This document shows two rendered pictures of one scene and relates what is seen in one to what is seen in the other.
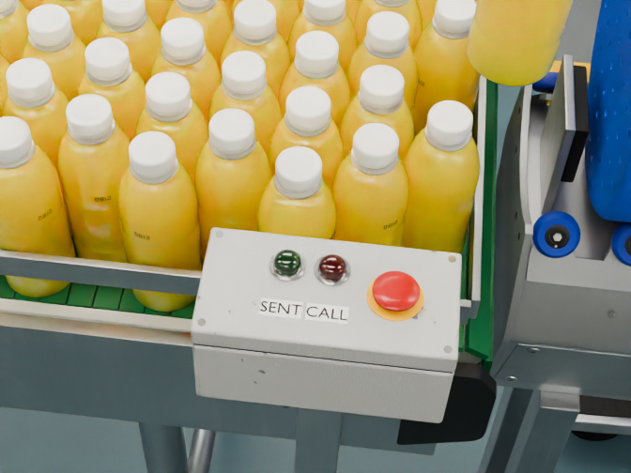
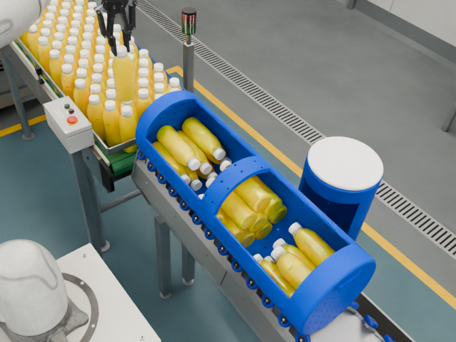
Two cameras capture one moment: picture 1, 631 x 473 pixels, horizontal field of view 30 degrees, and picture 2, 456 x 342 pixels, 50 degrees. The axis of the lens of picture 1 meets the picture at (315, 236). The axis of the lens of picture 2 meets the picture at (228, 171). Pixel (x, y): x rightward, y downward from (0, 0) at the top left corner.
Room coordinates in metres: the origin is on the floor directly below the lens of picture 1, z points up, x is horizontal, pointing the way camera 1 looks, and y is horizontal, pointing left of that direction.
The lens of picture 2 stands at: (0.01, -1.40, 2.25)
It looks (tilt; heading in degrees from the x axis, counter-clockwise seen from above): 45 degrees down; 46
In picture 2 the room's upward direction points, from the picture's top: 5 degrees clockwise
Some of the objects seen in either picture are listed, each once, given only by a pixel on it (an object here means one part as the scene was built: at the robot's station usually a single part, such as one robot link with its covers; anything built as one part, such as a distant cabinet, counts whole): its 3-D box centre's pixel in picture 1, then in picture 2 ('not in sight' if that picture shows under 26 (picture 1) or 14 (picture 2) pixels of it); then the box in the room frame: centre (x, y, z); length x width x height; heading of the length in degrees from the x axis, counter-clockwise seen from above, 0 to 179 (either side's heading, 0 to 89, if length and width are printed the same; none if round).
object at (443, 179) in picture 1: (437, 194); (128, 130); (0.71, -0.11, 0.99); 0.07 x 0.07 x 0.19
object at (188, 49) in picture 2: not in sight; (187, 136); (1.18, 0.12, 0.55); 0.04 x 0.04 x 1.10; 86
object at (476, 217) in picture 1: (479, 144); (155, 133); (0.80, -0.16, 0.96); 0.40 x 0.01 x 0.03; 176
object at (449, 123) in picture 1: (450, 121); (126, 110); (0.71, -0.11, 1.09); 0.04 x 0.04 x 0.02
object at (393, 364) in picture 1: (327, 325); (68, 123); (0.52, -0.01, 1.05); 0.20 x 0.10 x 0.10; 86
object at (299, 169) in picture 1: (299, 168); (93, 99); (0.65, 0.02, 1.09); 0.04 x 0.04 x 0.02
